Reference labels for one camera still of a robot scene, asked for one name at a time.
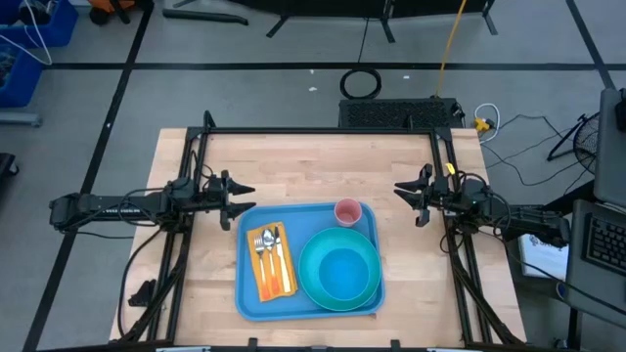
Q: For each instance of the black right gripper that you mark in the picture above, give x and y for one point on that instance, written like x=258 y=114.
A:
x=442 y=193

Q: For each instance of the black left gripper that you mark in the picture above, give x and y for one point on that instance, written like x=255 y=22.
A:
x=215 y=193

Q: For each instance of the blue plastic bowl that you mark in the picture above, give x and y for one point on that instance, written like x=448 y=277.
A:
x=344 y=274

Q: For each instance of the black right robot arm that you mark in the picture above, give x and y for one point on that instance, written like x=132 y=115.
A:
x=533 y=222

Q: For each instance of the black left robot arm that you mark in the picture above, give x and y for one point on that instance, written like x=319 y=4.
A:
x=98 y=207

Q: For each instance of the blue plastic tray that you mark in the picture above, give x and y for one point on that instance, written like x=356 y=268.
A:
x=244 y=308

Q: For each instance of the orange cloth napkin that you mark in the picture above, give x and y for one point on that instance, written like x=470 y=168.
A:
x=252 y=234

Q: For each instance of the small yellow tag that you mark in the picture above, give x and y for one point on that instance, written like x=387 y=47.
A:
x=451 y=169

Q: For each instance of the pink plastic cup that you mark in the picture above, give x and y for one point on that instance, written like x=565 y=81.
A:
x=348 y=212

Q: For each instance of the black vented computer case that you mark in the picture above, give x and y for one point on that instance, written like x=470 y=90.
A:
x=396 y=113

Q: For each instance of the yellow power plug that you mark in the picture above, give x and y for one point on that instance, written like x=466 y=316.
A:
x=481 y=125

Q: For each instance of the white printed paper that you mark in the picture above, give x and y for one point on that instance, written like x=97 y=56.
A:
x=543 y=259

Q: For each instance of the black tube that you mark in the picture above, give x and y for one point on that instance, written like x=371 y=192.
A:
x=205 y=16

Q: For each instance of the grey laptop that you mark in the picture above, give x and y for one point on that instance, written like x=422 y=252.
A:
x=606 y=244

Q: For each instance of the orange object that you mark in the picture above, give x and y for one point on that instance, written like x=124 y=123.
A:
x=105 y=4

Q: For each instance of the blue plastic bin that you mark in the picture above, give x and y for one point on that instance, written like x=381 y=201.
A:
x=19 y=83
x=58 y=29

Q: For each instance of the black metal table frame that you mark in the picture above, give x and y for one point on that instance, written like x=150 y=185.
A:
x=318 y=130

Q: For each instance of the black clamp bracket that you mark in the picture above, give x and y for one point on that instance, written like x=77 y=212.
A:
x=143 y=293

